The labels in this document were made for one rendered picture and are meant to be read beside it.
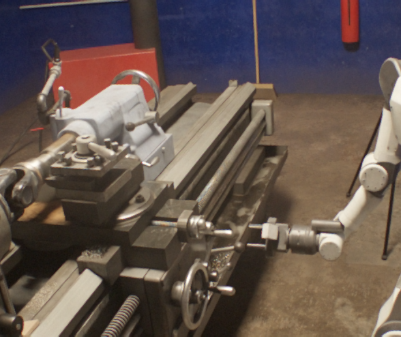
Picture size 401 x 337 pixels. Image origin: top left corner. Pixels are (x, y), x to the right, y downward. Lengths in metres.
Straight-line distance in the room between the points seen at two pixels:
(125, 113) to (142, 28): 2.64
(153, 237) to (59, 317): 0.39
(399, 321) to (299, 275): 1.45
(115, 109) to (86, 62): 2.67
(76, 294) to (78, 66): 3.29
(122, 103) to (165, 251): 0.66
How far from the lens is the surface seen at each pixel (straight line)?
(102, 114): 2.04
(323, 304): 2.91
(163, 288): 1.76
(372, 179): 1.66
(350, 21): 5.52
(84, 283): 1.70
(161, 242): 1.76
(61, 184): 1.74
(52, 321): 1.58
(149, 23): 4.76
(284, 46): 5.85
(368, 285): 3.04
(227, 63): 6.03
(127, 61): 4.72
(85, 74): 4.79
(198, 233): 1.81
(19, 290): 1.96
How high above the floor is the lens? 1.76
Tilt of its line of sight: 24 degrees down
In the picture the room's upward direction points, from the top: 6 degrees counter-clockwise
